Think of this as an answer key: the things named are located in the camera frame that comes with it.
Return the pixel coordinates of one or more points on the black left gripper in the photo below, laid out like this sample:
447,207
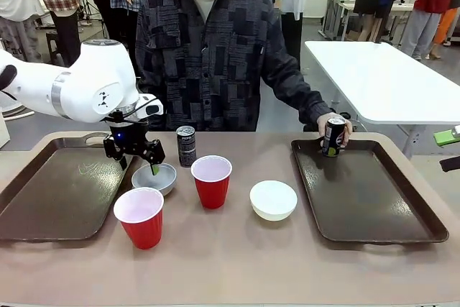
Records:
127,136

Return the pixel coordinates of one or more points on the grey bowl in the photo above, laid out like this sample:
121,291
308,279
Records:
166,180

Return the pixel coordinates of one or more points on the black can with grey print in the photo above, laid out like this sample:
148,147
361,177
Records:
185,149

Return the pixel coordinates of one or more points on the red plastic cup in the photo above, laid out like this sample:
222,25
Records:
212,192
142,228

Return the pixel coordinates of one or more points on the black can with green mark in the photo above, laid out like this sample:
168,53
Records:
332,138

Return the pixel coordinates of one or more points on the white bowl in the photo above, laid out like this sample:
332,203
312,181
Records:
273,202

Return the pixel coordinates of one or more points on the person's left forearm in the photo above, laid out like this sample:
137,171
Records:
305,102

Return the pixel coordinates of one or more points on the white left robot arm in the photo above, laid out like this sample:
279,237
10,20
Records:
90,77

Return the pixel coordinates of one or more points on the person's left hand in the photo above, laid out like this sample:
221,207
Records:
349,131

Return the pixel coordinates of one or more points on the white folding table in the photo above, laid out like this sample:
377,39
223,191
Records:
388,80

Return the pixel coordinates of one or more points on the bystander in orange trousers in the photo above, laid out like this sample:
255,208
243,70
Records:
445,23

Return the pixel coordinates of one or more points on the person in patchwork shirt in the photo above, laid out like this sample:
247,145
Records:
215,69

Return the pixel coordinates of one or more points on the black bag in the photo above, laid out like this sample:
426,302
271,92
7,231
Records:
311,128

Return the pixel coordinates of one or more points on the black stool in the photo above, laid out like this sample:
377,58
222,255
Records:
54,35

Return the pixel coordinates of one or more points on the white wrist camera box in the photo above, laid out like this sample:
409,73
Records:
152,109

